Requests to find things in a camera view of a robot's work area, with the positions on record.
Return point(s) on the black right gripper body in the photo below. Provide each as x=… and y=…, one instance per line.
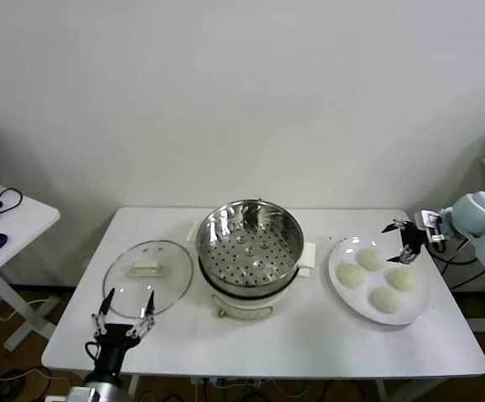
x=413, y=238

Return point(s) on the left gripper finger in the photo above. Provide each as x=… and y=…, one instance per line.
x=107, y=302
x=150, y=305

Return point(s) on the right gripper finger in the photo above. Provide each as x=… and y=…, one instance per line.
x=399, y=225
x=405, y=256

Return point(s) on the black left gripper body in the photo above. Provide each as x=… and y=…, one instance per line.
x=114, y=335

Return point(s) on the white steamed baozi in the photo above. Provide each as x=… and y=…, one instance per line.
x=402, y=279
x=351, y=276
x=388, y=299
x=370, y=259

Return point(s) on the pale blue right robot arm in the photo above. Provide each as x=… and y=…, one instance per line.
x=474, y=213

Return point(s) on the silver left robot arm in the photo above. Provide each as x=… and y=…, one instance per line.
x=106, y=389

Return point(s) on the steel steamer pot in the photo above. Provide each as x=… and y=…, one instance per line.
x=246, y=309

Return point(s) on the stainless steel steamer basket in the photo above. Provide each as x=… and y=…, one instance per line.
x=246, y=268

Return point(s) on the glass pot lid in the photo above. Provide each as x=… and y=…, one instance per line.
x=173, y=268

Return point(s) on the white table leg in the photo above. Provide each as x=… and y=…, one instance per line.
x=383, y=391
x=134, y=385

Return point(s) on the white round plate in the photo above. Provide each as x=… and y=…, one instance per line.
x=351, y=302

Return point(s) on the white computer desk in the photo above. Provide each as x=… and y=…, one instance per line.
x=28, y=222

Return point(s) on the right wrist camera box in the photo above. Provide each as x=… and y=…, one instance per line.
x=430, y=226

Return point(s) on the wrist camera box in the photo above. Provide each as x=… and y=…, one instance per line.
x=85, y=395
x=430, y=226

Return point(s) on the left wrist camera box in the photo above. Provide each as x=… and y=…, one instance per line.
x=85, y=395

